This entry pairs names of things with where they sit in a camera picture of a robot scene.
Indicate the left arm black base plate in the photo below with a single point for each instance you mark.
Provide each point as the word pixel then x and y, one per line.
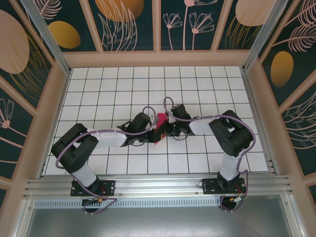
pixel 108 185

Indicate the aluminium corner post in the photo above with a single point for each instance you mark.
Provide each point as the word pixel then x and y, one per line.
pixel 261 37
pixel 49 37

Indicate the magenta cloth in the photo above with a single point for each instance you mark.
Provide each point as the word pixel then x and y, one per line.
pixel 161 118

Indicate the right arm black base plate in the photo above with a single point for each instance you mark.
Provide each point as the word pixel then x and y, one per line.
pixel 209 185

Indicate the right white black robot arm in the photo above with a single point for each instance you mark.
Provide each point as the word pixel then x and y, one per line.
pixel 200 126

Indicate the aluminium side rail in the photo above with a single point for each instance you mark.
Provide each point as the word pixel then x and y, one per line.
pixel 42 170
pixel 270 163

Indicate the grey metal base sheet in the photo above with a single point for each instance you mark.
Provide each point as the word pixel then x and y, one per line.
pixel 158 222

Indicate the long aluminium mounting rail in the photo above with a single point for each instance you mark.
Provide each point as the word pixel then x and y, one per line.
pixel 158 182

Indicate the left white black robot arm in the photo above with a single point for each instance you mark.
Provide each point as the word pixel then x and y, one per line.
pixel 108 139

